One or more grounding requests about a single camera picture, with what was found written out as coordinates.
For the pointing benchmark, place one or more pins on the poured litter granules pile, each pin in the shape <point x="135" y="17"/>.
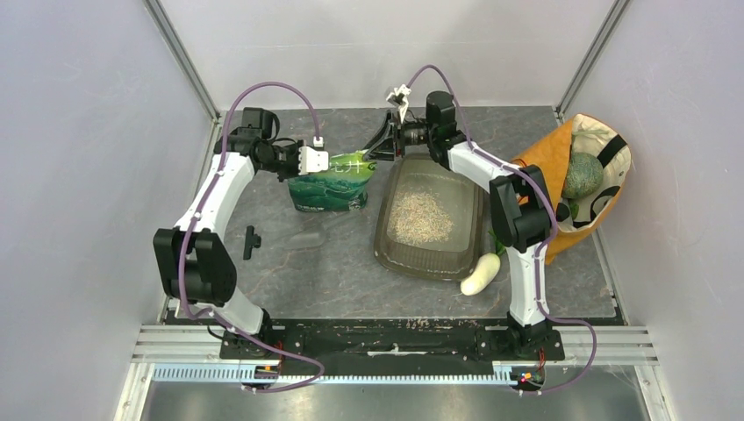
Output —
<point x="418" y="218"/>

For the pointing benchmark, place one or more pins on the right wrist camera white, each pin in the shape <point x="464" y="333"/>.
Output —
<point x="399" y="97"/>

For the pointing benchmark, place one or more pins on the black bag clip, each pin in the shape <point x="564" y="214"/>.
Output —
<point x="252" y="241"/>

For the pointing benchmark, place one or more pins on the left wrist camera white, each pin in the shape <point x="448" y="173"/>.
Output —
<point x="313" y="158"/>

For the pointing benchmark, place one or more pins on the green litter bag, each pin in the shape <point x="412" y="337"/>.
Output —
<point x="341" y="188"/>

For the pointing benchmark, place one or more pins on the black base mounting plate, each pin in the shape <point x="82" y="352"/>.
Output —
<point x="388" y="347"/>

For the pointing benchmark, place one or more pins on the aluminium frame rail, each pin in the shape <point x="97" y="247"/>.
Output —
<point x="616" y="346"/>

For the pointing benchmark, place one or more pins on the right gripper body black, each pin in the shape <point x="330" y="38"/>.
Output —
<point x="413" y="132"/>

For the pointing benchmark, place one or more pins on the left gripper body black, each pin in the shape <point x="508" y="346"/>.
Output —
<point x="284" y="160"/>

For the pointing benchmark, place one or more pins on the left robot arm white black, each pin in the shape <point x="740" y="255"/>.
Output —
<point x="194" y="266"/>

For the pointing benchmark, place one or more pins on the clear plastic scoop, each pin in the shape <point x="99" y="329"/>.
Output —
<point x="318" y="234"/>

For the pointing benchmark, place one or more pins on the grey plastic litter box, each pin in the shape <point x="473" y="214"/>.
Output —
<point x="451" y="260"/>

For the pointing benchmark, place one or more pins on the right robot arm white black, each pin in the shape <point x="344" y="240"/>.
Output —
<point x="522" y="216"/>

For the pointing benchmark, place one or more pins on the orange tote bag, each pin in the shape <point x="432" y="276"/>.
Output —
<point x="582" y="133"/>

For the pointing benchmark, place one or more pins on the green melon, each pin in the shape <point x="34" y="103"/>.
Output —
<point x="584" y="176"/>

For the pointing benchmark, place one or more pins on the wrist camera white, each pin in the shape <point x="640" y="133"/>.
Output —
<point x="399" y="97"/>
<point x="313" y="158"/>

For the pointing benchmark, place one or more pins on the white radish toy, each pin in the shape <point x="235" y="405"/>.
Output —
<point x="486" y="270"/>

